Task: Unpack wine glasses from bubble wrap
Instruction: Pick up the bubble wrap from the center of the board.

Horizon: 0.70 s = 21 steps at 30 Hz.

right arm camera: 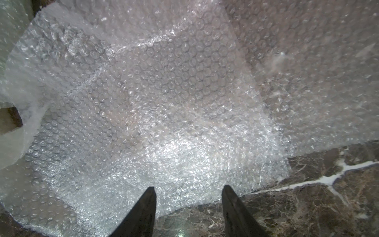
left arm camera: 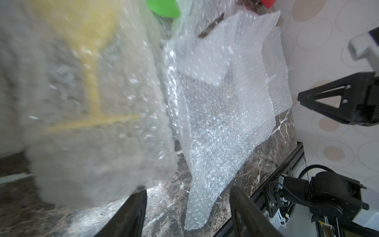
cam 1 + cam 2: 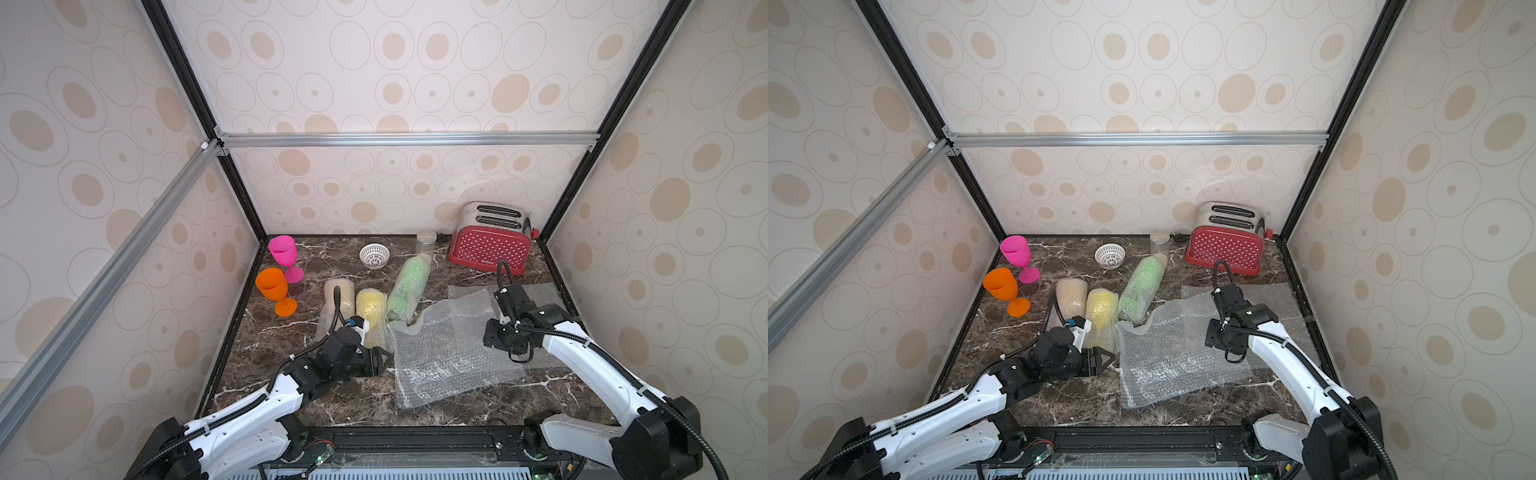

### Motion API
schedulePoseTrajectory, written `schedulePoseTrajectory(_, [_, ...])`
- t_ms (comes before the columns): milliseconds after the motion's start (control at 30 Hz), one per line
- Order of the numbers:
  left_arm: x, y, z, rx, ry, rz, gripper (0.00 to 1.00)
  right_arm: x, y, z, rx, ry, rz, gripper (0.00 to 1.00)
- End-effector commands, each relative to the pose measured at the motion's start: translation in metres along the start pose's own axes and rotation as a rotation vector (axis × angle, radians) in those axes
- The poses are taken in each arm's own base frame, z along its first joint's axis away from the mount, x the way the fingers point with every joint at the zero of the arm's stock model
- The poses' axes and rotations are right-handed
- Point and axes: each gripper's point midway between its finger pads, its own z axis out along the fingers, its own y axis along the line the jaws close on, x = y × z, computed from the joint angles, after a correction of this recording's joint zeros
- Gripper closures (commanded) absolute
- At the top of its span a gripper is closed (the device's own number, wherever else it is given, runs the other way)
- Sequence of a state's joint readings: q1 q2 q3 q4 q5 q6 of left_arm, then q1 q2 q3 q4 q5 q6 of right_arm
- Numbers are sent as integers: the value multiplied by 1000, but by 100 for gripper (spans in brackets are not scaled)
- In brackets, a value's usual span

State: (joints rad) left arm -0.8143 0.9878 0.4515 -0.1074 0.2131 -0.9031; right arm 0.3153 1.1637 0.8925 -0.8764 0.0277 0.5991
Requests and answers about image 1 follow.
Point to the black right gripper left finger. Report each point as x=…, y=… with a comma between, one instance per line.
x=140, y=220

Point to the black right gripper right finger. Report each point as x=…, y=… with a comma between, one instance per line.
x=239, y=222

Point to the clear bubble wrap sheet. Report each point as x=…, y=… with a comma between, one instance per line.
x=316, y=65
x=117, y=96

